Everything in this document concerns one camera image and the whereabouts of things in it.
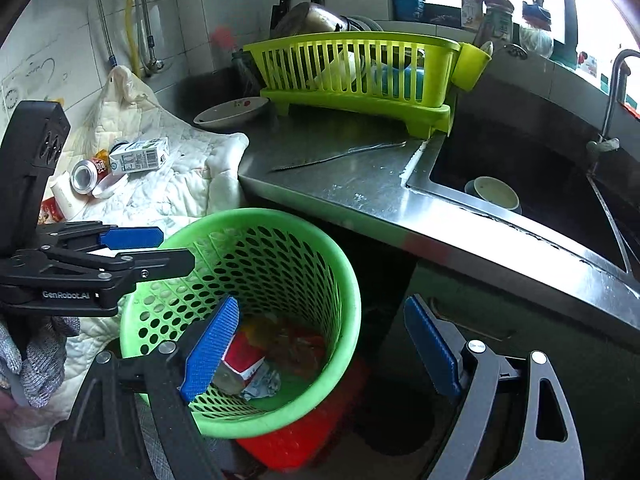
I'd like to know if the red cartoon paper cup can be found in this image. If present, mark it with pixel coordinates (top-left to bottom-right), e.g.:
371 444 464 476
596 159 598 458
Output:
213 328 268 396

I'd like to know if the white milk carton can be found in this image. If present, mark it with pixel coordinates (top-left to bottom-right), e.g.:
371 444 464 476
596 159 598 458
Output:
108 138 169 174

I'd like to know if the blue drink can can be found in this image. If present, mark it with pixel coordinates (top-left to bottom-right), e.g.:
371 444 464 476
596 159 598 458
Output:
70 157 110 195

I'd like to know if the white paper cup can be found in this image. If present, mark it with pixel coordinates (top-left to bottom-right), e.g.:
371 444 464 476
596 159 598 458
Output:
50 171 89 220

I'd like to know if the silver foil wrapper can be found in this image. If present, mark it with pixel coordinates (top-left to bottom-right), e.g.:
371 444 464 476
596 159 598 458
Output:
240 362 281 401

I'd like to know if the green perforated trash basket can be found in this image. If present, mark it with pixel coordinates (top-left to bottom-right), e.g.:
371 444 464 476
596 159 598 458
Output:
118 207 364 440

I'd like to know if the gloved left hand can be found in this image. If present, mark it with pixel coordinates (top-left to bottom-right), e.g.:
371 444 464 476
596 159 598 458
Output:
1 316 80 408

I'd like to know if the yellow crumpled plastic wrapper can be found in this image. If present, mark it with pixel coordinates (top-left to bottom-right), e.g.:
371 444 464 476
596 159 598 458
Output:
94 150 108 162

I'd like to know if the white quilted cloth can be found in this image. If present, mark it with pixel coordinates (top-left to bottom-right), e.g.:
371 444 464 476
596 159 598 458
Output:
1 66 250 452

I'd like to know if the red plastic stool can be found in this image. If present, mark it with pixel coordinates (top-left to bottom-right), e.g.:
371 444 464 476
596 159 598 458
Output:
236 360 370 472

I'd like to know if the white ceramic bowl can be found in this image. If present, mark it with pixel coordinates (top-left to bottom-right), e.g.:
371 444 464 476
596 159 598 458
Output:
193 96 269 131

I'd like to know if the cup in sink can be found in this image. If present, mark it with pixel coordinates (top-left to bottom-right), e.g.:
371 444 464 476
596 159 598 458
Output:
464 177 522 214

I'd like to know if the stainless steel sink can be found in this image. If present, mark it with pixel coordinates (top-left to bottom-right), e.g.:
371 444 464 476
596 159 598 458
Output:
408 77 639 276

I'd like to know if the steel pot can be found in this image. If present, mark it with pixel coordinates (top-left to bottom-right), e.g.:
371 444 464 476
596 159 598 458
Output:
270 2 349 39

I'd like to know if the chrome faucet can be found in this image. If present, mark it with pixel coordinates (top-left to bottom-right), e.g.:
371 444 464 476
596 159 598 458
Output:
586 49 640 162

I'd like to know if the lime green dish rack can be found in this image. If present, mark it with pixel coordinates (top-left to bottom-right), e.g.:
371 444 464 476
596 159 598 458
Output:
244 32 461 140

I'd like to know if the lime green cutlery cup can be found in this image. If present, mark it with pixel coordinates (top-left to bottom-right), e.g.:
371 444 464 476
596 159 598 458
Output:
450 42 491 92

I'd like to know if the blue jar on windowsill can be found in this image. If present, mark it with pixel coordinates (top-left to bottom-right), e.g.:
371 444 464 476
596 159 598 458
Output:
392 0 425 22

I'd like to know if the yellow gas hose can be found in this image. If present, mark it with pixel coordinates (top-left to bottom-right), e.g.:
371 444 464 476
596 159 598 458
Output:
124 0 143 77

